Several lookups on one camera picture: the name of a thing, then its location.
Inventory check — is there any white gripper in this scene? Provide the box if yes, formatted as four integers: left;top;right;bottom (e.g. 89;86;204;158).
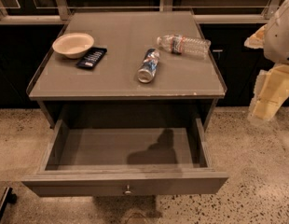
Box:
244;0;289;122

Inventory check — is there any blue silver redbull can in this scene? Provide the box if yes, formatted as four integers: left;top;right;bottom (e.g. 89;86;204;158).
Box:
137;49;160;83

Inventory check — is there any open grey top drawer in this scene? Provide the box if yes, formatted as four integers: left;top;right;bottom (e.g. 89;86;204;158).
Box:
22;119;228;197

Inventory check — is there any grey drawer cabinet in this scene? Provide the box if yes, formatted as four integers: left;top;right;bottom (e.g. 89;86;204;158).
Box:
27;11;227;125

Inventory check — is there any silver drawer knob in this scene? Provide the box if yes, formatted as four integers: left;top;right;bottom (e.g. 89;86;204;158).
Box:
123;185;132;195

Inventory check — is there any clear plastic water bottle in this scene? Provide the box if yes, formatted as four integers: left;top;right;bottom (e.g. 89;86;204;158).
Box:
157;35;211;59

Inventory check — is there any dark blue snack packet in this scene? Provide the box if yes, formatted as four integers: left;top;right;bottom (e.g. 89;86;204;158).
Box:
76;47;107;69

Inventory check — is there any white paper bowl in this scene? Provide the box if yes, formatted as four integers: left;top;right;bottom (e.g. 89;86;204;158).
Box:
52;33;94;59

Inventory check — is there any black caster base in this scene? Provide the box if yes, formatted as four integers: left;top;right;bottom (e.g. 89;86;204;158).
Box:
0;187;18;222

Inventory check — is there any metal railing frame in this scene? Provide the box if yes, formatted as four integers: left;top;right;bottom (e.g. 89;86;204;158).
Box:
0;0;285;24

